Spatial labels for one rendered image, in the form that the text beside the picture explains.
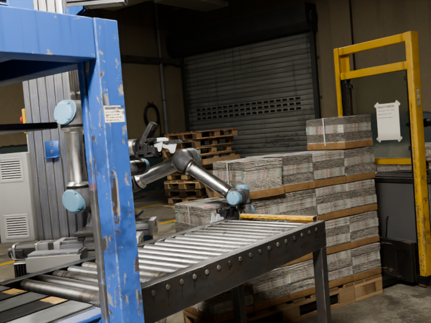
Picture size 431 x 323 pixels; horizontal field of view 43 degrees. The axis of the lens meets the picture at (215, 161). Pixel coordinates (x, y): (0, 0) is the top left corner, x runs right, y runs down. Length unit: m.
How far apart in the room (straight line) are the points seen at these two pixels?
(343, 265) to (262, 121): 7.67
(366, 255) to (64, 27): 3.17
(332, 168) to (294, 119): 7.19
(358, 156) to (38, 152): 2.16
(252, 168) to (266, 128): 8.03
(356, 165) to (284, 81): 7.21
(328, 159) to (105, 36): 2.60
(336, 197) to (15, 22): 2.93
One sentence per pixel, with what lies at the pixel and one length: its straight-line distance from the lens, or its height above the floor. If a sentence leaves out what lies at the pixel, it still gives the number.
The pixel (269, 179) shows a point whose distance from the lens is 3.42.
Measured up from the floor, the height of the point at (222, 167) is 1.03.
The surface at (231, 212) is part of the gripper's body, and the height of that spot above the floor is 0.81.
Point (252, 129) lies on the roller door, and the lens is 11.53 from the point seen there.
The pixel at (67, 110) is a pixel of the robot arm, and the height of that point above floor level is 1.41.
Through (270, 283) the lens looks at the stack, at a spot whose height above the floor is 0.29.
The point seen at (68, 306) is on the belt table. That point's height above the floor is 0.80.
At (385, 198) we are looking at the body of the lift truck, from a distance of 4.62.
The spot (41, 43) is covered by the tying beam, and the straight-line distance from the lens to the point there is 1.29.
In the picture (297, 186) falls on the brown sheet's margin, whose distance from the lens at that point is 3.60.
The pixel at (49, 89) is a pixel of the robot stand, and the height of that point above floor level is 1.55.
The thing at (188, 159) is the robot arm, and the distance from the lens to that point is 3.10.
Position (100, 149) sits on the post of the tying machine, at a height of 1.24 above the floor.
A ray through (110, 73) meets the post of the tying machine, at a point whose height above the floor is 1.42.
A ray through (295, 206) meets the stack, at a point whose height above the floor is 0.74.
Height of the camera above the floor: 1.25
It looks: 3 degrees down
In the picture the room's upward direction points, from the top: 5 degrees counter-clockwise
